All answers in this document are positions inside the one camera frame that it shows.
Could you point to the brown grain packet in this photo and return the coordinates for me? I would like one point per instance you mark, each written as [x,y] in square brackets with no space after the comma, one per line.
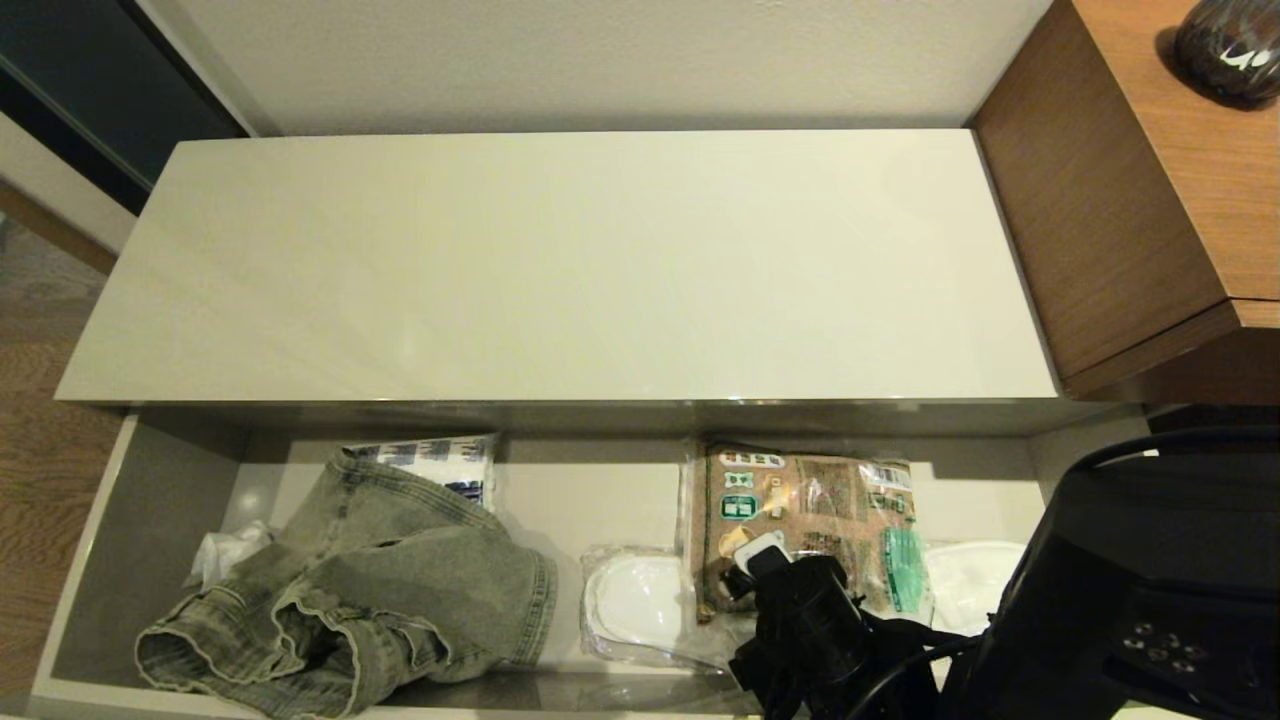
[830,500]

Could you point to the white disposable slipper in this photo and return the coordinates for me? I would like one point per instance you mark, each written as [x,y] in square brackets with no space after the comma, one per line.
[970,585]
[640,600]

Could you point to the grey-green denim shorts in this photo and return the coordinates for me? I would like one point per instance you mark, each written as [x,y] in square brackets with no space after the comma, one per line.
[400,590]

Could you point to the brown wooden desk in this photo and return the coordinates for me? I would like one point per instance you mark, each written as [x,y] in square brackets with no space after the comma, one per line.
[1100,200]

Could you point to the glossy white low cabinet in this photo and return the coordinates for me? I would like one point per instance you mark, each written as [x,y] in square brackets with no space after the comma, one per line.
[600,270]

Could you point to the white blue printed packet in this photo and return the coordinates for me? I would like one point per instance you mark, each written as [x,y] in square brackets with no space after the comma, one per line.
[450,465]

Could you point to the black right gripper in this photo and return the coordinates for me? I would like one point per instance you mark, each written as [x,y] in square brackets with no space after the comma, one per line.
[755,660]

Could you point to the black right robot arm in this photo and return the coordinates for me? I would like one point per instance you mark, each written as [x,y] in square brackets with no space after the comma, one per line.
[1150,580]

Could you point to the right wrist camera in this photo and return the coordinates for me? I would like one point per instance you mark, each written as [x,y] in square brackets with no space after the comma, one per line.
[762,552]

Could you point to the white cabinet drawer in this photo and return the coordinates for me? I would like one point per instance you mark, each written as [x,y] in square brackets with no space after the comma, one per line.
[150,540]

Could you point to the dark glass door panel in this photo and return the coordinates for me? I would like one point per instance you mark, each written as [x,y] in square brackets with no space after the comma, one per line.
[90,90]

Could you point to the dark glass vase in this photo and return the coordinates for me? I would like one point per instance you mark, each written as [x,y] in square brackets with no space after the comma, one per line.
[1230,50]

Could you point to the white plastic bag roll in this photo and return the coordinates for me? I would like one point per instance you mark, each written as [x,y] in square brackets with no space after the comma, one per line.
[225,555]

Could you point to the clear plastic slipper bag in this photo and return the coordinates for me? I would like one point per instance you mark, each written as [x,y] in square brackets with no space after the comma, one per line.
[600,640]

